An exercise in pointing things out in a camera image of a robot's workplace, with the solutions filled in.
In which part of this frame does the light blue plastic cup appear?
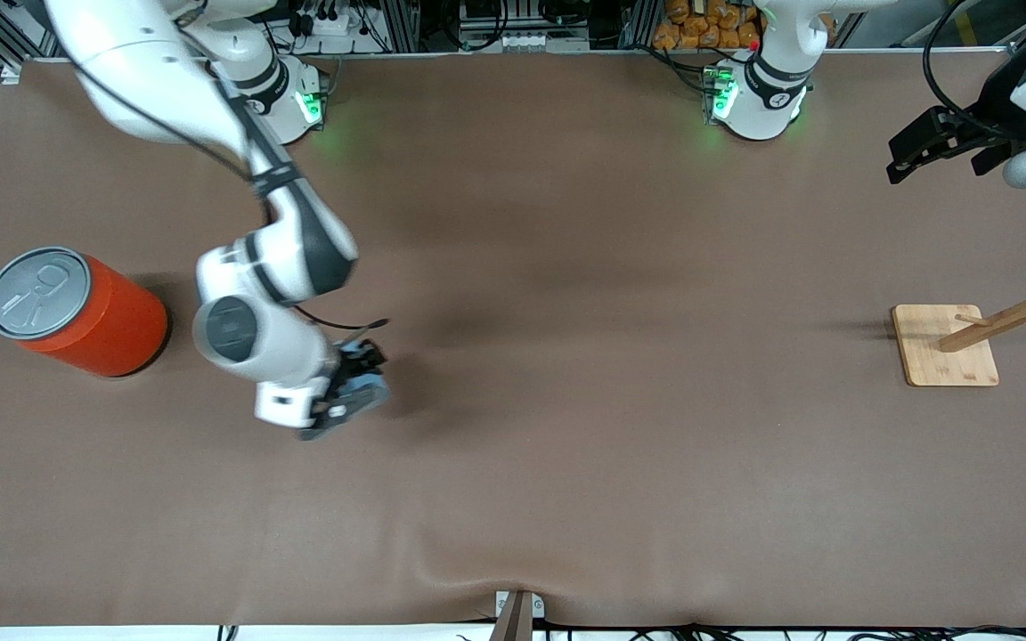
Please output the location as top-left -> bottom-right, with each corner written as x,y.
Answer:
344,374 -> 390,415

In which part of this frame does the wooden mug tree stand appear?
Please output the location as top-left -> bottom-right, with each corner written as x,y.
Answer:
892,242 -> 1026,388

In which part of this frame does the orange can with grey lid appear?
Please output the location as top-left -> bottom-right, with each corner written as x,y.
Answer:
0,247 -> 169,378

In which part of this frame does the brown table mat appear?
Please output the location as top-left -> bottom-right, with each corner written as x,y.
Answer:
0,49 -> 1026,629

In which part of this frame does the bag of orange snacks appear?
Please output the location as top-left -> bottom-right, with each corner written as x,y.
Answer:
653,0 -> 763,50

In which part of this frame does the white power strip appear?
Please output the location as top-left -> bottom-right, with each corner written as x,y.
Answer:
295,0 -> 362,37

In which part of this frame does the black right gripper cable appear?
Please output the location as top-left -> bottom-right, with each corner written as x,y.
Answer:
59,36 -> 389,335

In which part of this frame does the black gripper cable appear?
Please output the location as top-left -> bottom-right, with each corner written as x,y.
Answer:
59,36 -> 389,335
921,0 -> 1015,139

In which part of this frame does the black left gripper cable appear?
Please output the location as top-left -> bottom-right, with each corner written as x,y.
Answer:
921,0 -> 1015,139

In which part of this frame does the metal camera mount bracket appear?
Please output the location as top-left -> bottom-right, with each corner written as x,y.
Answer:
488,589 -> 546,641

